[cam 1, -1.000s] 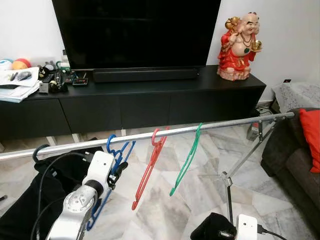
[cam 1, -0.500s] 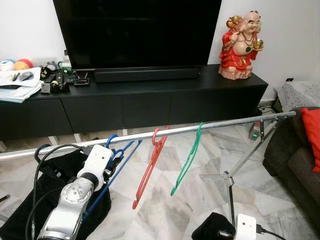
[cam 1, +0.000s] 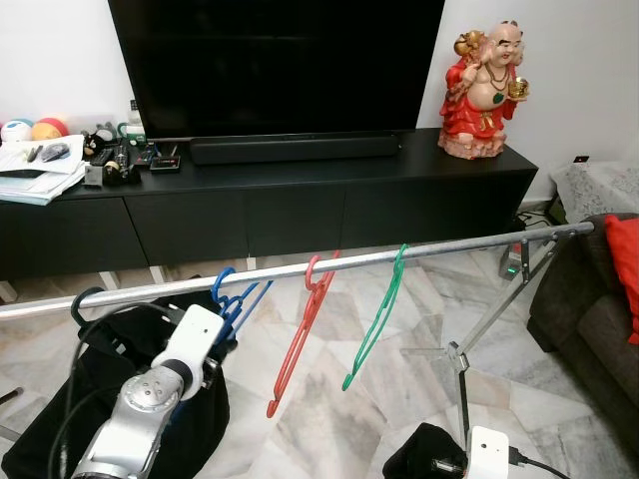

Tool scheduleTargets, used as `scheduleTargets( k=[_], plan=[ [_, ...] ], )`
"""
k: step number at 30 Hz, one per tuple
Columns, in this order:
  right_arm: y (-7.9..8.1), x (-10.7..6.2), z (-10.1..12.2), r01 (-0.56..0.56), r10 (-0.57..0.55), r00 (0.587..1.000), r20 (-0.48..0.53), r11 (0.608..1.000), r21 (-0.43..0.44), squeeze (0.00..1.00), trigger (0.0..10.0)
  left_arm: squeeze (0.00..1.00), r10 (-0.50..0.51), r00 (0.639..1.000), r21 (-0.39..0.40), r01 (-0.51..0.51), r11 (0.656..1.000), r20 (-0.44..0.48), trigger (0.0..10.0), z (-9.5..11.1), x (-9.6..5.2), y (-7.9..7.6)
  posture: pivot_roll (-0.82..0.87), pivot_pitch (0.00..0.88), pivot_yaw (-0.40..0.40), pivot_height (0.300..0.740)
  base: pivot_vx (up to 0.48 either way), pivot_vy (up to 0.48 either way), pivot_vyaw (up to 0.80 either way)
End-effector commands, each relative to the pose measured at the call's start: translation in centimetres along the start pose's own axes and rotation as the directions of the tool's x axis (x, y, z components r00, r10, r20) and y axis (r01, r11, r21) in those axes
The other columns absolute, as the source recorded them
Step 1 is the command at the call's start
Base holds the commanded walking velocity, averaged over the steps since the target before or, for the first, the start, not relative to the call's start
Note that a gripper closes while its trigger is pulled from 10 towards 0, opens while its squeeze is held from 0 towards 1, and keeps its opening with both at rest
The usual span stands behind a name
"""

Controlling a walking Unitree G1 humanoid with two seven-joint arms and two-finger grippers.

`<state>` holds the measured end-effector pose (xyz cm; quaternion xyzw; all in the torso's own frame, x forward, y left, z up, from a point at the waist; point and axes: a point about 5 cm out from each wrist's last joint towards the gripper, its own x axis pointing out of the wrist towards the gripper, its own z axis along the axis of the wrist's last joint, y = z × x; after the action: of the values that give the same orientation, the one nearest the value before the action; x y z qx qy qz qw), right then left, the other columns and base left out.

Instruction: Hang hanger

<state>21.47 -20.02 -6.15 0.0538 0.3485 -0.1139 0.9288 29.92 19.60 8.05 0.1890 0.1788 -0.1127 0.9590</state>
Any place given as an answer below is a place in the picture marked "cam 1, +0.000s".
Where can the small white bottle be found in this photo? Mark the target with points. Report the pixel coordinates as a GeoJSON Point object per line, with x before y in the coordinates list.
{"type": "Point", "coordinates": [132, 125]}

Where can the dark brown fabric sofa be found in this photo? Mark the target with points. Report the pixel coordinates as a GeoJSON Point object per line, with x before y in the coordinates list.
{"type": "Point", "coordinates": [579, 309]}

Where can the black low tv cabinet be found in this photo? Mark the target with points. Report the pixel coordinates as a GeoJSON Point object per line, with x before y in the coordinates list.
{"type": "Point", "coordinates": [300, 210]}

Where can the black tape dispenser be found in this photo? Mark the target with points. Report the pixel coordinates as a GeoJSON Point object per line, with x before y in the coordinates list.
{"type": "Point", "coordinates": [110, 170]}

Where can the black printed t-shirt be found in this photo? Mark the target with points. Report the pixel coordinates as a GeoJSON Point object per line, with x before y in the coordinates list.
{"type": "Point", "coordinates": [205, 419]}

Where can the white and blue ball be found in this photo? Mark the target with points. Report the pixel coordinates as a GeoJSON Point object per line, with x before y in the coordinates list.
{"type": "Point", "coordinates": [15, 130]}

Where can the blue plastic clothes hanger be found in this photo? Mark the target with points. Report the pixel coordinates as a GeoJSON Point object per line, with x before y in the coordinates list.
{"type": "Point", "coordinates": [232, 309]}

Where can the green plastic clothes hanger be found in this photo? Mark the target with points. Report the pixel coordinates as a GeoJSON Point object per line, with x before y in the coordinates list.
{"type": "Point", "coordinates": [392, 287]}

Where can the black flat screen television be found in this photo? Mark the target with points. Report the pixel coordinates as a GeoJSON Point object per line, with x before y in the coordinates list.
{"type": "Point", "coordinates": [280, 60]}

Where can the stack of white papers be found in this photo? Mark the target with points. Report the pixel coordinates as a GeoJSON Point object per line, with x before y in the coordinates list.
{"type": "Point", "coordinates": [40, 165]}

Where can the grey floor power device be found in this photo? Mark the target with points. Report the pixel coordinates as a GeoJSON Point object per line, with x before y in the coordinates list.
{"type": "Point", "coordinates": [514, 271]}

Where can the red plastic clothes hanger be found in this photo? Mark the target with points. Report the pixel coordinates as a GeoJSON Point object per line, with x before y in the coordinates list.
{"type": "Point", "coordinates": [316, 291]}

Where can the side table with lace cloth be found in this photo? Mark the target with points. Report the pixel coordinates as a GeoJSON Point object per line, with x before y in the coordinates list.
{"type": "Point", "coordinates": [594, 190]}

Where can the plain black garment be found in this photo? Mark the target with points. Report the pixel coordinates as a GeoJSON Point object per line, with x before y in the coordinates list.
{"type": "Point", "coordinates": [424, 454]}

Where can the red laughing buddha statue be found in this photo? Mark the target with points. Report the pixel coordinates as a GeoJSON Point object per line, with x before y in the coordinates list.
{"type": "Point", "coordinates": [484, 95]}

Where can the small black desk device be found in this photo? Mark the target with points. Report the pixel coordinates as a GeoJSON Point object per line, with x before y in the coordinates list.
{"type": "Point", "coordinates": [165, 160]}

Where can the black wall socket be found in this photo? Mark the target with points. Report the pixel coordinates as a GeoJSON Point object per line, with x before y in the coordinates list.
{"type": "Point", "coordinates": [581, 160]}

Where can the orange ball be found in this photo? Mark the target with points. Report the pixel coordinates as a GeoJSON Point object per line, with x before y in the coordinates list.
{"type": "Point", "coordinates": [50, 128]}

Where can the black clothes hanger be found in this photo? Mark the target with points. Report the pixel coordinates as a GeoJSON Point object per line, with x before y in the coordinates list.
{"type": "Point", "coordinates": [74, 304]}

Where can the black soundbar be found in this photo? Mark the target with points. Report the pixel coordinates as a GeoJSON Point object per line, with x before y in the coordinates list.
{"type": "Point", "coordinates": [295, 149]}

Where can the red cushion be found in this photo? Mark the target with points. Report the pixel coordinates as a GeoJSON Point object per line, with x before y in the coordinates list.
{"type": "Point", "coordinates": [624, 269]}

